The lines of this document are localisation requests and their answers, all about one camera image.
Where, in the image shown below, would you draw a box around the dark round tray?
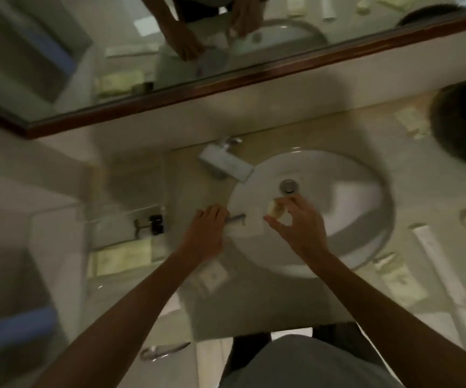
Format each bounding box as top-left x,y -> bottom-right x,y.
430,78 -> 466,172

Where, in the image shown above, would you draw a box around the long white tube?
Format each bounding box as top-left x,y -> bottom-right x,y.
409,223 -> 466,334

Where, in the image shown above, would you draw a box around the dark trousers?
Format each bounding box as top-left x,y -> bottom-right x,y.
222,322 -> 385,380

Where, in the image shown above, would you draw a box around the white round sink basin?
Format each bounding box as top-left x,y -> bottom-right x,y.
226,149 -> 395,279

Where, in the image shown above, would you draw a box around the grey shirt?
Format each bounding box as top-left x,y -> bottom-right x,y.
219,333 -> 403,388

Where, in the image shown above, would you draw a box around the pale green flat packet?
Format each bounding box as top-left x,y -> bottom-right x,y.
88,238 -> 154,277

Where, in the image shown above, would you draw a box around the blue bin liner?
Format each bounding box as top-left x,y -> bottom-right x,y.
0,305 -> 57,360

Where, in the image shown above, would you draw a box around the person's right hand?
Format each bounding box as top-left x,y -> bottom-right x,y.
264,194 -> 331,263

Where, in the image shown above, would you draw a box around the person's right forearm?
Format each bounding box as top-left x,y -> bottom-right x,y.
306,248 -> 466,388

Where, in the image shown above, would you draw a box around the wood framed wall mirror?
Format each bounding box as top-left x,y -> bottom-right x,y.
0,0 -> 466,140

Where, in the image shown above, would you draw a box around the small cream sachet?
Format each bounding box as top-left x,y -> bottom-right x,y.
393,107 -> 432,140

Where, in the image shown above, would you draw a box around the cream rectangular packet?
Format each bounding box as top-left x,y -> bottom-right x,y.
372,252 -> 429,303

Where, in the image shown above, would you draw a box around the person's left forearm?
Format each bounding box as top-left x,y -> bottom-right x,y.
31,248 -> 218,388

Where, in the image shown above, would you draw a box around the person's left hand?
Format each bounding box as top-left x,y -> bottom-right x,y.
180,203 -> 230,261

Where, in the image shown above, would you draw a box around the clear glass tray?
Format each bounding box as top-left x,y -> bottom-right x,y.
83,204 -> 169,279

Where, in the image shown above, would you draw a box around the chrome square faucet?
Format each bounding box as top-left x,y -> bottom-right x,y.
198,136 -> 254,183

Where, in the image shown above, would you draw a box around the small white square packet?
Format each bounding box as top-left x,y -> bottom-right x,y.
192,260 -> 229,293

